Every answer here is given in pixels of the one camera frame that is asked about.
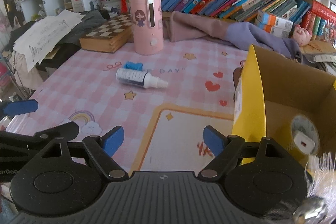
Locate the red upright book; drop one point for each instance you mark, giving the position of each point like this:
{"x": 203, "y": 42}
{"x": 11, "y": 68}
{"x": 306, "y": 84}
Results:
{"x": 305, "y": 20}

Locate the white usb charger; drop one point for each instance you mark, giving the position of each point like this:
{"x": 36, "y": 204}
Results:
{"x": 303, "y": 144}

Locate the grey furry cuff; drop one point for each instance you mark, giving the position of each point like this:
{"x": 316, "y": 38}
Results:
{"x": 319, "y": 176}

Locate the pink humidifier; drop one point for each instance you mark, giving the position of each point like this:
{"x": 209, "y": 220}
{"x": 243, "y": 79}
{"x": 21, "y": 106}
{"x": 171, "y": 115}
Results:
{"x": 147, "y": 27}

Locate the round metal bell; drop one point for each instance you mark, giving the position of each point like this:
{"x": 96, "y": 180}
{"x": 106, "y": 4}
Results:
{"x": 307, "y": 209}

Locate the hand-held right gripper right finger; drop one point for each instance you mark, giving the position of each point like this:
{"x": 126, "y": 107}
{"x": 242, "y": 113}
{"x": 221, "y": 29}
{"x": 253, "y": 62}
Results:
{"x": 214, "y": 140}

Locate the yellow tape roll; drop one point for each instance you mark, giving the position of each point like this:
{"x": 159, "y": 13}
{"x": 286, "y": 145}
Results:
{"x": 302, "y": 123}

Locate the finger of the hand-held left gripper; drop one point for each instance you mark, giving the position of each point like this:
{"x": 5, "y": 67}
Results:
{"x": 21, "y": 107}
{"x": 63, "y": 129}

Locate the red thick book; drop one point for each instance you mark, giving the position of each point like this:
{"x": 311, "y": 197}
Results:
{"x": 324, "y": 11}

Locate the white spray bottle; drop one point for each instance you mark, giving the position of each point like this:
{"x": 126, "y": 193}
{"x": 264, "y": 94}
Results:
{"x": 134, "y": 77}

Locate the white small carton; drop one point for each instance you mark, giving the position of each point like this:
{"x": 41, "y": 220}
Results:
{"x": 77, "y": 2}

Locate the pink and purple cloth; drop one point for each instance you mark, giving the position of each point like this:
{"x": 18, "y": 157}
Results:
{"x": 199, "y": 27}

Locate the colourful paper ornament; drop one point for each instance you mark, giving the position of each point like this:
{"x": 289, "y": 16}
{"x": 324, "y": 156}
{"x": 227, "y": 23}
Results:
{"x": 329, "y": 32}

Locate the blue crumpled wrapper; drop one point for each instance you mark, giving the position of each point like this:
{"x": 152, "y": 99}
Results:
{"x": 132, "y": 65}

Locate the white written paper sheets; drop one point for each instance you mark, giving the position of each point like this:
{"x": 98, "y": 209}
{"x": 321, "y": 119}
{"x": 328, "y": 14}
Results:
{"x": 44, "y": 35}

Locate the orange and blue carton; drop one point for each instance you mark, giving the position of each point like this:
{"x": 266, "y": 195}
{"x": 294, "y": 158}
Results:
{"x": 273, "y": 19}
{"x": 275, "y": 32}

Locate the pile of printed papers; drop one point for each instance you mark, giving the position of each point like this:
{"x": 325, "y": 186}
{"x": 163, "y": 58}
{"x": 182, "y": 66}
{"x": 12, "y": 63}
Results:
{"x": 323, "y": 58}

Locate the pink pig plush toy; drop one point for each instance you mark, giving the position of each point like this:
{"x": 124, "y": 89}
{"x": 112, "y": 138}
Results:
{"x": 302, "y": 35}

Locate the pink checked table mat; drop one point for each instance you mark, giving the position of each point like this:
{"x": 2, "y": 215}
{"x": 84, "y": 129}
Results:
{"x": 92, "y": 87}

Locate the yellow cardboard box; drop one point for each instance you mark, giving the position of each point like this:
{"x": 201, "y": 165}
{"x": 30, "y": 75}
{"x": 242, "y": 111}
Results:
{"x": 249, "y": 108}

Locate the dark grey cloth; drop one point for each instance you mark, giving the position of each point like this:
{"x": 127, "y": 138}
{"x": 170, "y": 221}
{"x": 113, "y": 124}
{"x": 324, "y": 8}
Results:
{"x": 90, "y": 18}

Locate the green upright book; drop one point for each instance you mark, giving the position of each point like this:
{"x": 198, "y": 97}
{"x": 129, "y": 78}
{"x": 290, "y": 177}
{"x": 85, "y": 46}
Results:
{"x": 316, "y": 26}

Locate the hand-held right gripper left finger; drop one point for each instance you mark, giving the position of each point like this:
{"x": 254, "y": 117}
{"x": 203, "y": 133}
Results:
{"x": 114, "y": 140}

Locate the wooden chess board box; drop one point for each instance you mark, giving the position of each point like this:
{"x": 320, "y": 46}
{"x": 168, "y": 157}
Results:
{"x": 107, "y": 35}

